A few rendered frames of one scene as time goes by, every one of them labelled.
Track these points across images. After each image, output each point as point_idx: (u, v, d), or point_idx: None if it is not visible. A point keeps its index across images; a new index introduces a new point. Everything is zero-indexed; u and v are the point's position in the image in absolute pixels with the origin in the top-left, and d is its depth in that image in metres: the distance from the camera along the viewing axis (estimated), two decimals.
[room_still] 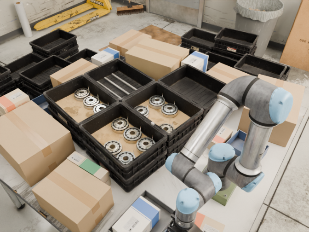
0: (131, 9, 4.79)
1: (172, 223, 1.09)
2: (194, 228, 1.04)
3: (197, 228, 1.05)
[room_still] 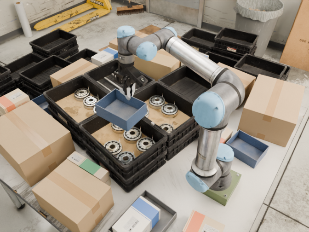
0: (131, 9, 4.79)
1: (117, 71, 1.33)
2: (134, 69, 1.29)
3: (136, 70, 1.29)
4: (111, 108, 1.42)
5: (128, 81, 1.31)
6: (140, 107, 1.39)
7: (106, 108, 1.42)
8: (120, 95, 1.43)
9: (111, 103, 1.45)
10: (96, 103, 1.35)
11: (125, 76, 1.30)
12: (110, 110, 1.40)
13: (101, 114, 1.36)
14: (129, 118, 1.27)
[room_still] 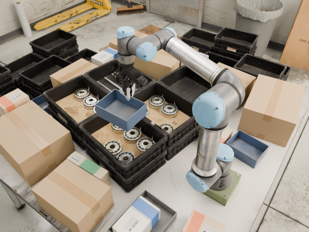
0: (131, 9, 4.79)
1: (117, 72, 1.34)
2: (134, 69, 1.29)
3: (136, 70, 1.29)
4: (111, 108, 1.42)
5: (128, 81, 1.31)
6: (140, 108, 1.39)
7: (106, 108, 1.42)
8: (120, 95, 1.43)
9: (111, 103, 1.45)
10: (96, 103, 1.35)
11: (125, 77, 1.30)
12: (110, 111, 1.40)
13: (101, 115, 1.36)
14: (129, 118, 1.27)
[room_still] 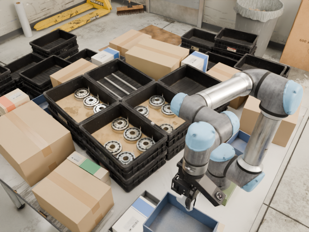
0: (131, 9, 4.79)
1: (177, 176, 0.90)
2: (205, 179, 0.85)
3: (208, 179, 0.86)
4: (163, 221, 0.98)
5: (195, 194, 0.87)
6: (206, 223, 0.96)
7: (156, 221, 0.98)
8: (175, 201, 0.99)
9: (162, 211, 1.01)
10: (145, 222, 0.91)
11: (190, 188, 0.87)
12: (162, 226, 0.97)
13: None
14: None
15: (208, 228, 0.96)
